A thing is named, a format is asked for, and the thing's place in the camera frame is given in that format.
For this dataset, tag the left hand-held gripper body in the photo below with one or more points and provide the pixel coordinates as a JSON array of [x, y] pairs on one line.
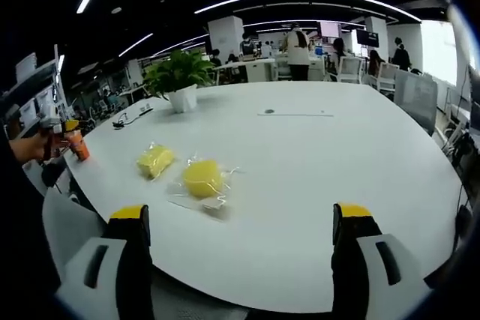
[[50, 119]]

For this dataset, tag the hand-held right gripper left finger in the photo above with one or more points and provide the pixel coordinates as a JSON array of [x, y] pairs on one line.
[[127, 260]]

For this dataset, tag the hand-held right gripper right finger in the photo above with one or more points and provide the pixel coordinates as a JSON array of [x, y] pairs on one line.
[[352, 260]]

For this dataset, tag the yellow rectangular silicone block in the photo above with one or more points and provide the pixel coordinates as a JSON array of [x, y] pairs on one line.
[[155, 161]]

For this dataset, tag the yellow round silicone block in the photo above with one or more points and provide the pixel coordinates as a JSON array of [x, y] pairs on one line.
[[201, 182]]

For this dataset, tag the person's left hand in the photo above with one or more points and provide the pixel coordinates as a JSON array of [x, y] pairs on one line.
[[32, 149]]

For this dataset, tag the shelf with white boxes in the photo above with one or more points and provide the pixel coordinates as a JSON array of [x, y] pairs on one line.
[[32, 87]]

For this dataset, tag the grey chair backrest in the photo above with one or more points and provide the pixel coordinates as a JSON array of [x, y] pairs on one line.
[[71, 219]]

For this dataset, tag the green potted plant white pot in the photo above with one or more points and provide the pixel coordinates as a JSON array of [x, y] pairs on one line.
[[182, 72]]

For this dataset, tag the grey mesh office chair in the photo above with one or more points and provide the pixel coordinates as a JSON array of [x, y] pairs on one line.
[[416, 99]]

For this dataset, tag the white office chair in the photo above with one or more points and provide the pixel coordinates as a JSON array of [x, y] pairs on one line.
[[350, 69], [388, 76]]

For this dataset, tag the white office desk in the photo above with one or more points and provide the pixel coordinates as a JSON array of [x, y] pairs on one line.
[[255, 69]]

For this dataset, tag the dark monitor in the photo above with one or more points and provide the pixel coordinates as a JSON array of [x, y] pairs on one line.
[[367, 37]]

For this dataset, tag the wall monitor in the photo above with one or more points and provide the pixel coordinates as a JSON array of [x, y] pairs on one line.
[[330, 29]]

